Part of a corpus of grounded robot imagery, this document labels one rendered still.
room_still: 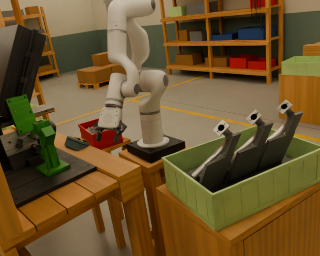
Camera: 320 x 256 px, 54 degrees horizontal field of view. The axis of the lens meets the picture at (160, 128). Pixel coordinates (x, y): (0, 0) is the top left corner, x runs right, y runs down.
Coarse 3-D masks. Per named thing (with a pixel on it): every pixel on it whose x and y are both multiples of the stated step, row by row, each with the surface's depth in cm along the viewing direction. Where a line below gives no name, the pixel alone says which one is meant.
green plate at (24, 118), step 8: (24, 96) 179; (8, 104) 174; (16, 104) 176; (24, 104) 179; (16, 112) 176; (24, 112) 179; (32, 112) 181; (16, 120) 176; (24, 120) 178; (32, 120) 181; (16, 128) 176; (24, 128) 178; (32, 128) 181
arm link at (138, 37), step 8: (128, 24) 160; (136, 24) 163; (128, 32) 161; (136, 32) 160; (144, 32) 162; (136, 40) 161; (144, 40) 162; (136, 48) 163; (144, 48) 164; (136, 56) 165; (144, 56) 166; (136, 64) 168
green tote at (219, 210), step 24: (216, 144) 163; (240, 144) 171; (312, 144) 144; (168, 168) 148; (192, 168) 160; (288, 168) 132; (312, 168) 139; (192, 192) 131; (216, 192) 117; (240, 192) 122; (264, 192) 129; (288, 192) 136; (216, 216) 120; (240, 216) 126
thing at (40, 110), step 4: (32, 108) 206; (36, 108) 204; (40, 108) 203; (44, 108) 201; (48, 108) 200; (52, 108) 201; (36, 112) 194; (40, 112) 196; (44, 112) 198; (48, 112) 200; (36, 116) 195; (0, 120) 188; (4, 120) 186; (8, 120) 185; (0, 124) 181; (4, 124) 183; (8, 124) 184; (12, 124) 186
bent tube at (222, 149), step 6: (222, 120) 121; (216, 126) 121; (222, 126) 123; (228, 126) 119; (216, 132) 121; (222, 132) 119; (228, 132) 123; (222, 144) 131; (216, 150) 133; (222, 150) 131; (210, 156) 133; (216, 156) 132; (204, 162) 133; (198, 168) 133; (192, 174) 133; (198, 174) 132
